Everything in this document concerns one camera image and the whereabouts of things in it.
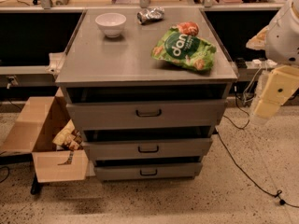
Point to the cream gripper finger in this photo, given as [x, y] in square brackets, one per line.
[265, 110]

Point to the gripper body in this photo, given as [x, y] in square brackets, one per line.
[284, 40]

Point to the grey top drawer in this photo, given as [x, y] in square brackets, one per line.
[139, 115]

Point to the grey drawer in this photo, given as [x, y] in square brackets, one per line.
[173, 170]
[139, 115]
[147, 149]

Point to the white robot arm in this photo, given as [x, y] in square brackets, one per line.
[282, 47]

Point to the grey drawer cabinet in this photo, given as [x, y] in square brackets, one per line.
[102, 70]

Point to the grey middle drawer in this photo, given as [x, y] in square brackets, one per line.
[147, 149]

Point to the grey bottom drawer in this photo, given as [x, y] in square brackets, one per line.
[173, 170]

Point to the open cardboard box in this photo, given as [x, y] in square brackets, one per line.
[34, 131]

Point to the white power strip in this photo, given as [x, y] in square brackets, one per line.
[264, 63]

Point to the green chip bag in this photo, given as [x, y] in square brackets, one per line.
[186, 51]

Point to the crumpled silver foil bag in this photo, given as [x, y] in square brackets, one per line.
[148, 15]

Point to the white bowl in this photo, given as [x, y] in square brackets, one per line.
[111, 24]

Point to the snack packet in box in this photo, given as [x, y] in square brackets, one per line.
[68, 137]

